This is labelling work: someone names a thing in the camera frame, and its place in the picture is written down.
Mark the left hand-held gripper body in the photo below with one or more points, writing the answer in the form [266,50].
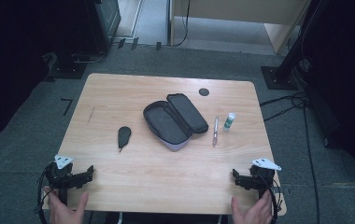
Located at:
[61,174]

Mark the black slanted stand with base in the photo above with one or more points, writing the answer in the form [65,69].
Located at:
[283,73]

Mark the dark curtain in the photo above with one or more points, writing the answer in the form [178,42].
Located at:
[13,56]
[350,81]

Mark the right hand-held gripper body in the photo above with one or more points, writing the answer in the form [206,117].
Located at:
[261,177]

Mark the black stand with base plate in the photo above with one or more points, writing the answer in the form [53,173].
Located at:
[68,67]

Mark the person's right hand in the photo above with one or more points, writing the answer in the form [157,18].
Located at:
[253,211]

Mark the black pencil case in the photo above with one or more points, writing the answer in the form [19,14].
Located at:
[166,123]

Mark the person's left hand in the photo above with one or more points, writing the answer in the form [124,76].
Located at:
[62,208]

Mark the white green glue stick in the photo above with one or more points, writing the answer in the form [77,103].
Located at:
[229,121]

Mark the silver pen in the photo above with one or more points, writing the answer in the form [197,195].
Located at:
[215,131]

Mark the black teardrop-shaped tool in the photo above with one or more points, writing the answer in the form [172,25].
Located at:
[124,135]

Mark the light wooden cabinet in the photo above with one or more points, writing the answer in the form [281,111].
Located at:
[244,11]

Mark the black cabinet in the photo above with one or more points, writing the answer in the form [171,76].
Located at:
[104,21]

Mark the black round table grommet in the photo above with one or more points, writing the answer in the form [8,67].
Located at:
[203,91]

